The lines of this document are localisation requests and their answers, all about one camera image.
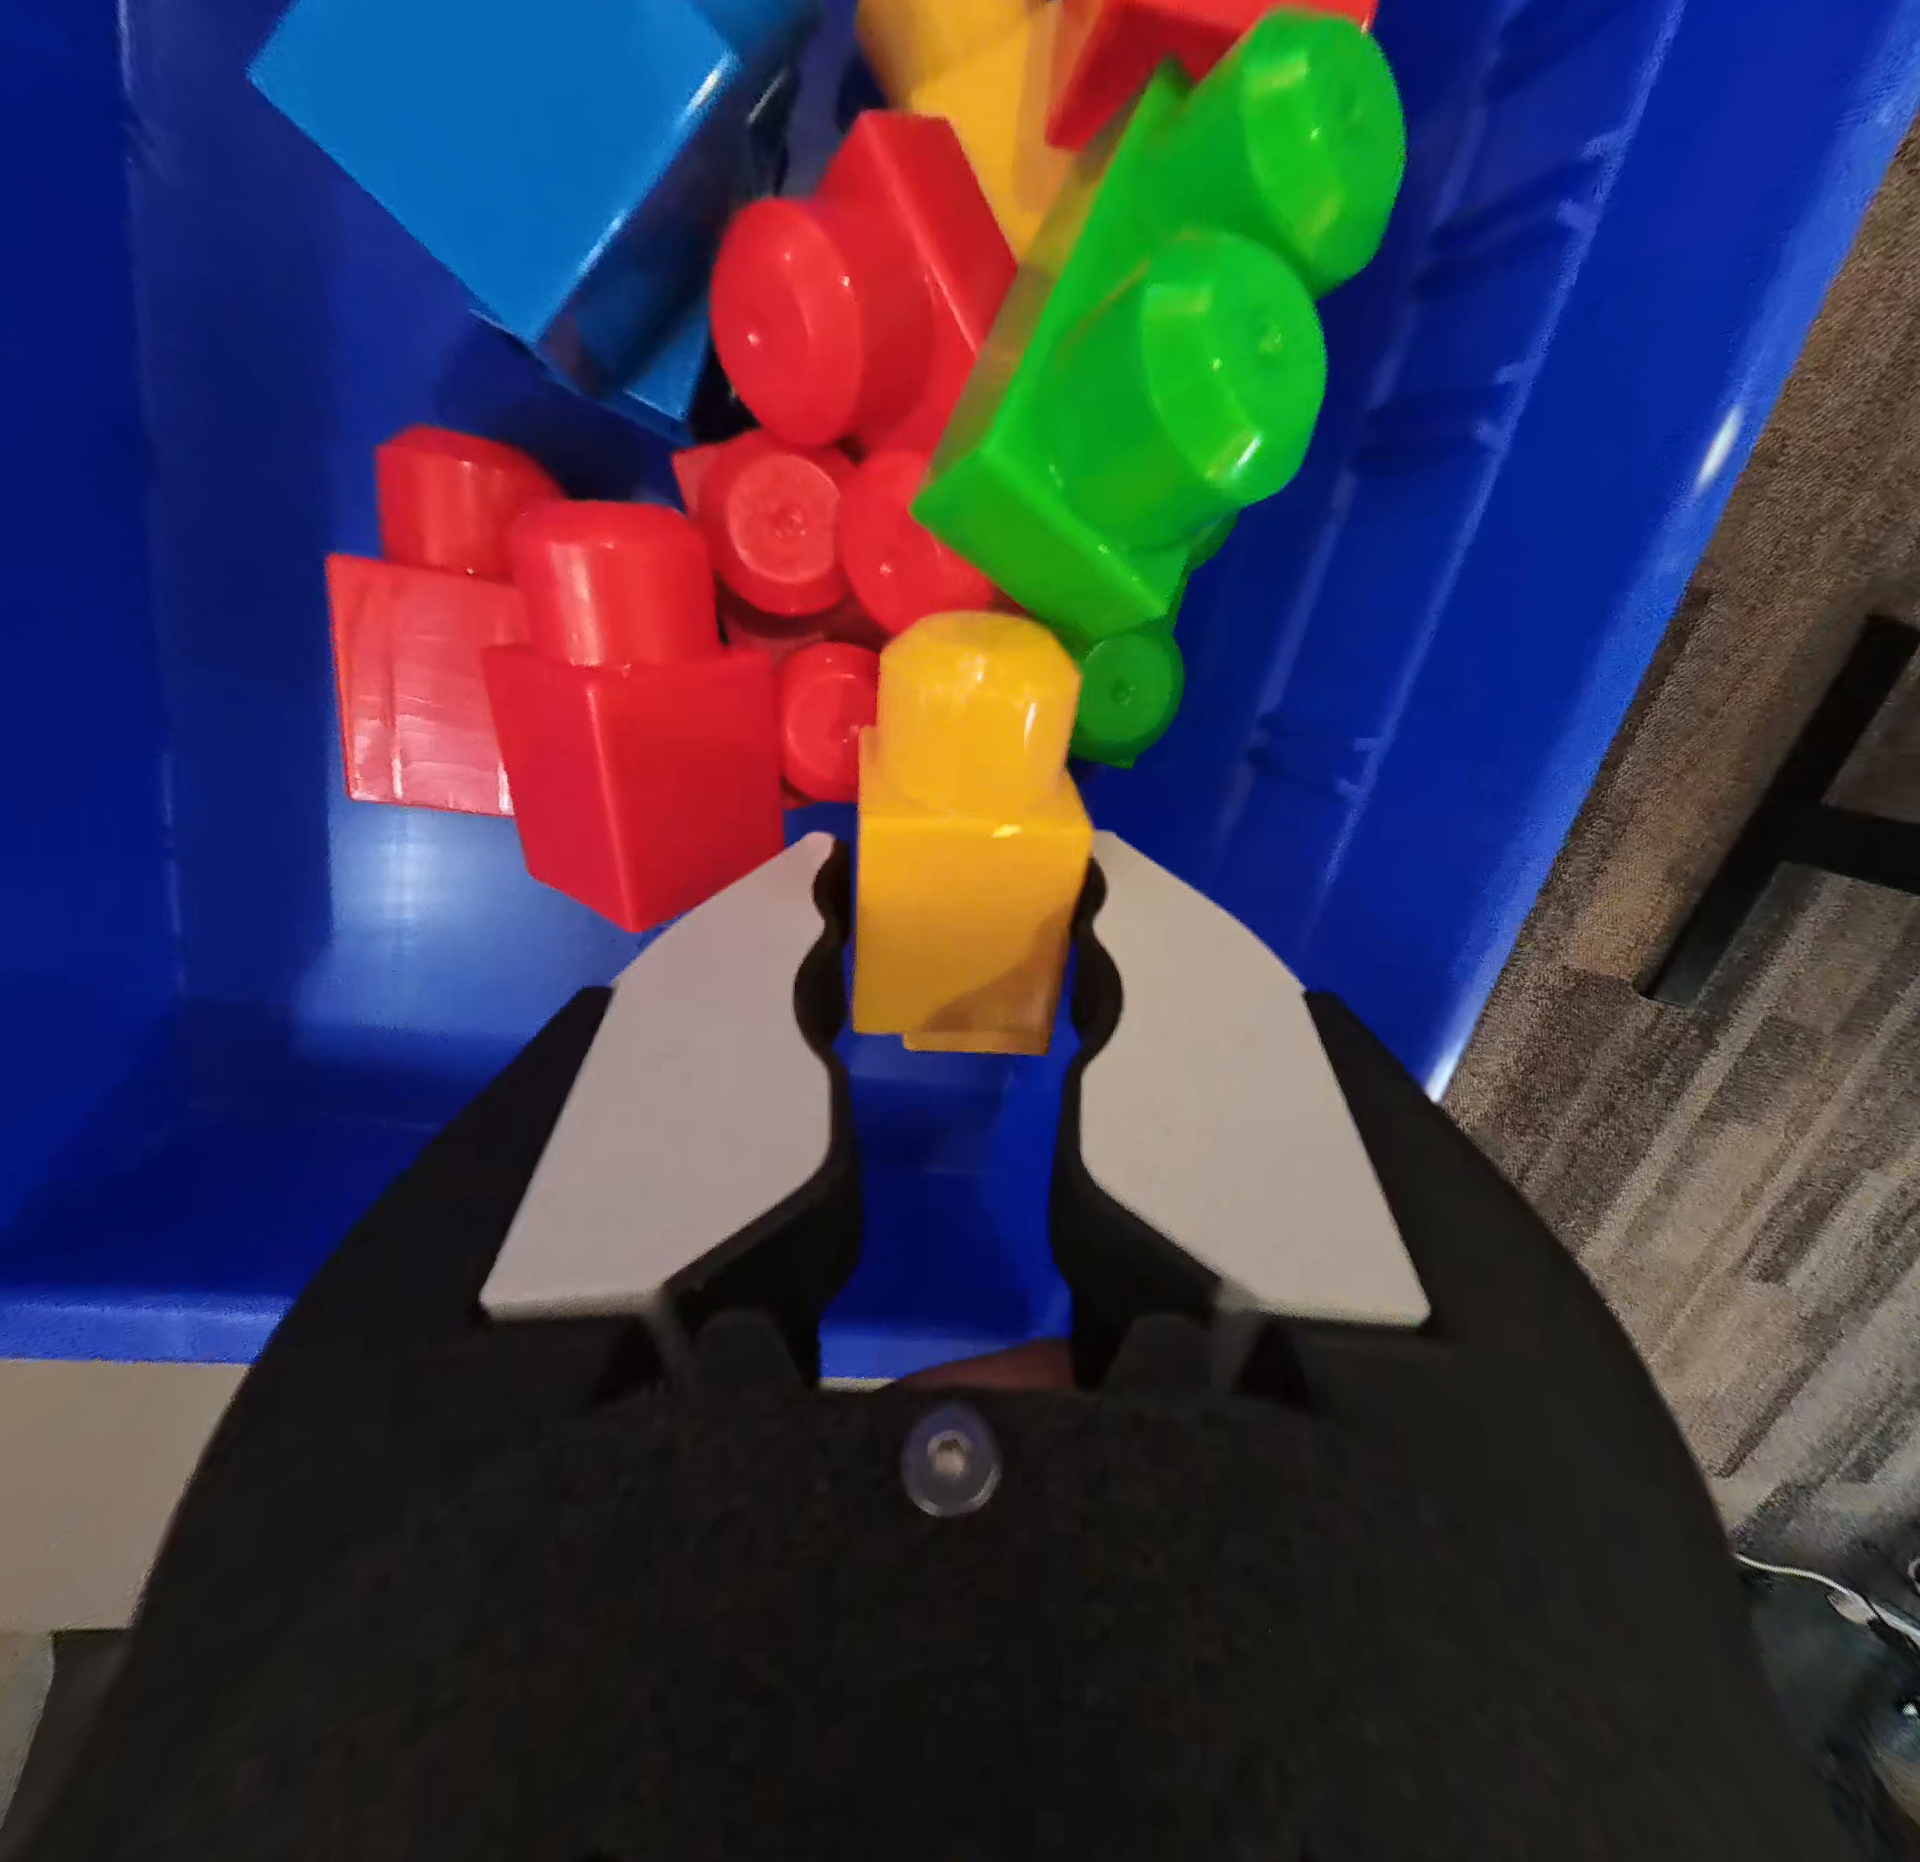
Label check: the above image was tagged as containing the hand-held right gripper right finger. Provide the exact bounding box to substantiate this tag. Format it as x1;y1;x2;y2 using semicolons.
1051;832;1430;1329

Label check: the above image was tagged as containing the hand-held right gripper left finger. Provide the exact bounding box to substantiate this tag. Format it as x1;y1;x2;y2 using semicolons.
477;835;867;1324

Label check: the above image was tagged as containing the green double toy block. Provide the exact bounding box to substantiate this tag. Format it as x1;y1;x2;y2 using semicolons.
1065;627;1192;766
911;8;1411;648

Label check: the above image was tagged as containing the blue plastic bin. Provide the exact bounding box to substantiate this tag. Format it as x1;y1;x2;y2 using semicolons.
0;0;1920;1368

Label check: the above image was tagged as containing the black table leg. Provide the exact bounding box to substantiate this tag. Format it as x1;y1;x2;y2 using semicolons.
1648;610;1920;1002

